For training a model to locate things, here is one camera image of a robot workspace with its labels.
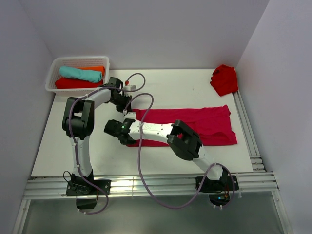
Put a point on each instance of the red rolled t shirt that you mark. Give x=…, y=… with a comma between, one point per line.
x=67, y=83

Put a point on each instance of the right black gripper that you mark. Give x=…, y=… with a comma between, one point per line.
x=130, y=142

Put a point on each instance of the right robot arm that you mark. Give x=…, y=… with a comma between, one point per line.
x=180, y=137

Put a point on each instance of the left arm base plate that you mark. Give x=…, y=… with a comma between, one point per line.
x=87, y=189

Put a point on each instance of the pink t shirt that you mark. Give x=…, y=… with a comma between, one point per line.
x=213, y=124

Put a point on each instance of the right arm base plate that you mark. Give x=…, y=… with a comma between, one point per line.
x=217, y=186

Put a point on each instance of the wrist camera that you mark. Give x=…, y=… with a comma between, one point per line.
x=129, y=115
x=128, y=87

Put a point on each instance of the aluminium front rail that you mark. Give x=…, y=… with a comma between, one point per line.
x=160, y=185

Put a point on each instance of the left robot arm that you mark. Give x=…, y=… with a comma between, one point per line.
x=79, y=120

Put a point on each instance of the white plastic basket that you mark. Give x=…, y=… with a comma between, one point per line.
x=76, y=62

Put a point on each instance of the aluminium side rail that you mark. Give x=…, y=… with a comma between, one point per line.
x=255, y=157

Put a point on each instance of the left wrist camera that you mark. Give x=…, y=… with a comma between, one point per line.
x=128, y=87

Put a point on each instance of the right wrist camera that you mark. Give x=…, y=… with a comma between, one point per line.
x=129, y=115

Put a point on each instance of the orange rolled t shirt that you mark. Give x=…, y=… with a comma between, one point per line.
x=96, y=68

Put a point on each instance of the red crumpled t shirt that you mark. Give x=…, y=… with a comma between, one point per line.
x=224, y=80

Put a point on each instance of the teal rolled t shirt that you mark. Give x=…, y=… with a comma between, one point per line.
x=76, y=73

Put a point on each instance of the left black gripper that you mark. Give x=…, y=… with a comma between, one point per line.
x=127, y=98

